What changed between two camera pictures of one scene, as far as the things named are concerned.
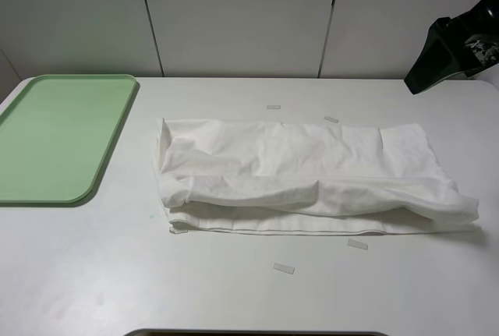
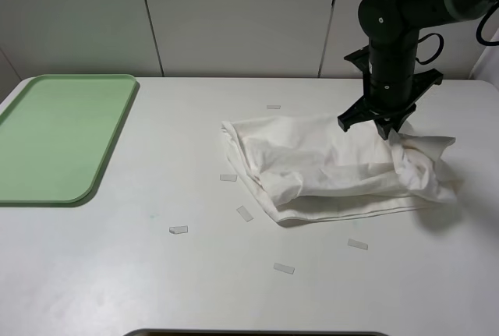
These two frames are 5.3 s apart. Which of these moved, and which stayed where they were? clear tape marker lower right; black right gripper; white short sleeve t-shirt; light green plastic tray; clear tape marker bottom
Moved: black right gripper; white short sleeve t-shirt
Stayed: light green plastic tray; clear tape marker lower right; clear tape marker bottom
